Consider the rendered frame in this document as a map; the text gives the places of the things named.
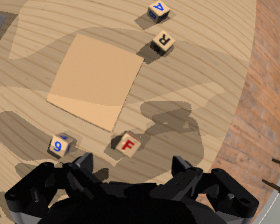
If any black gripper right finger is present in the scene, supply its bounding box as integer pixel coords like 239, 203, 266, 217
149, 156, 259, 224

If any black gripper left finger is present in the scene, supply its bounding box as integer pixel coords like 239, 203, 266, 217
4, 152, 118, 224

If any tan square mat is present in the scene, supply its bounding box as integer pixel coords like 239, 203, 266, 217
47, 34, 144, 132

